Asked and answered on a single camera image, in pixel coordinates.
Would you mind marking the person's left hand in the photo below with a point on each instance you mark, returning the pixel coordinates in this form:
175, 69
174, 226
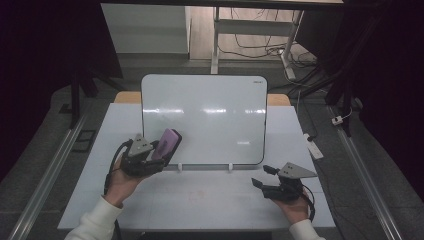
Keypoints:
121, 186

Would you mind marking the aluminium rail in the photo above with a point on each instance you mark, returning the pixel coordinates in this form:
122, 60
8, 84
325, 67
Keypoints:
366, 176
50, 173

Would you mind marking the white whiteboard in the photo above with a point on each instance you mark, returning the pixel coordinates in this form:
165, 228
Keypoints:
206, 126

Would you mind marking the purple whiteboard eraser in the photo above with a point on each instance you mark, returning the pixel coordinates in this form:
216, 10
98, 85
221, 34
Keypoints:
165, 144

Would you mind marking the person's right hand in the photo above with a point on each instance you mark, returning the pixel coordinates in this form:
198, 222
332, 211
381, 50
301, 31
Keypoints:
296, 210

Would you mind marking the black tripod stand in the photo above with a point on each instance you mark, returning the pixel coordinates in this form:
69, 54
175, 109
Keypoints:
338, 90

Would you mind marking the white desk frame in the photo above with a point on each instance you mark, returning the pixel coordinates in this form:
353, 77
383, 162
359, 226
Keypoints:
253, 27

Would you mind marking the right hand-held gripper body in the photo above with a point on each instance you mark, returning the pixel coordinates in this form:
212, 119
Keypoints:
293, 171

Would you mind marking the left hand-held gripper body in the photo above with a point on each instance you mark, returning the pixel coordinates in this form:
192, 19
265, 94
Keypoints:
140, 148

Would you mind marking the white whiteboard stand foot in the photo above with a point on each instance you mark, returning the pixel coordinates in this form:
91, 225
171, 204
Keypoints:
180, 167
230, 167

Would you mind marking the black floor bracket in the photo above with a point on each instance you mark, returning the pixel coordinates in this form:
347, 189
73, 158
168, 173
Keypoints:
76, 141

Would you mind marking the small white adapter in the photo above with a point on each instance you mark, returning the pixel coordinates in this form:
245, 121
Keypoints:
337, 120

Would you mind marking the dark curtain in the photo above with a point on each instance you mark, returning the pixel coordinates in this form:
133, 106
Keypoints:
390, 83
40, 66

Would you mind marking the black metal stand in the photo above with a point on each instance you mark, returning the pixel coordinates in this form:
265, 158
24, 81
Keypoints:
76, 96

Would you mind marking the white power strip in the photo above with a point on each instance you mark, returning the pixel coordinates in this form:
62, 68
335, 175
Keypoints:
313, 148

